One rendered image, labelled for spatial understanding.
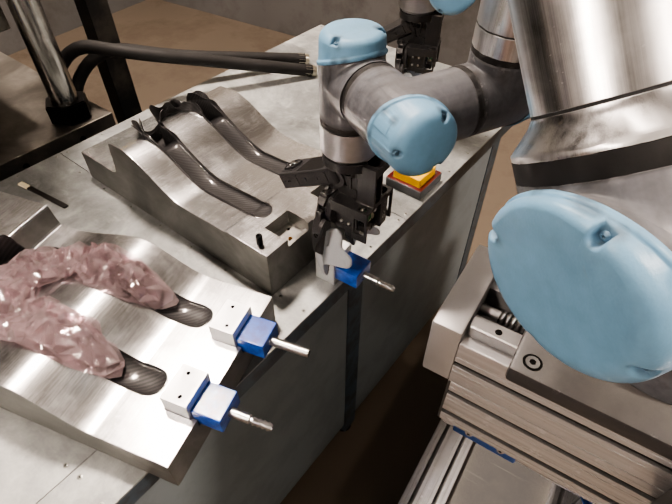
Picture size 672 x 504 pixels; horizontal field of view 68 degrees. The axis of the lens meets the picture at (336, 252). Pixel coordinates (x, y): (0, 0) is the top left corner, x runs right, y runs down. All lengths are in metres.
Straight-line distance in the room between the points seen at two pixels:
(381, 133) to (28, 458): 0.57
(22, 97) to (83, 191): 0.50
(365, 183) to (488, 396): 0.29
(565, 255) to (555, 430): 0.34
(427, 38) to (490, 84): 0.56
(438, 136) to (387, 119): 0.05
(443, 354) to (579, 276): 0.31
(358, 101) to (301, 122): 0.67
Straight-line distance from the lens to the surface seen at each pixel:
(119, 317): 0.72
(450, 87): 0.52
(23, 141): 1.34
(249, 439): 1.00
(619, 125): 0.27
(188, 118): 0.97
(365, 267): 0.77
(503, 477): 1.34
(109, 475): 0.70
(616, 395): 0.48
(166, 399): 0.63
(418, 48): 1.08
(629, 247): 0.26
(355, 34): 0.56
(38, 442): 0.76
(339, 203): 0.66
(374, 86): 0.51
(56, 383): 0.69
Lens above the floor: 1.41
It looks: 46 degrees down
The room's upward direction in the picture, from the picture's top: straight up
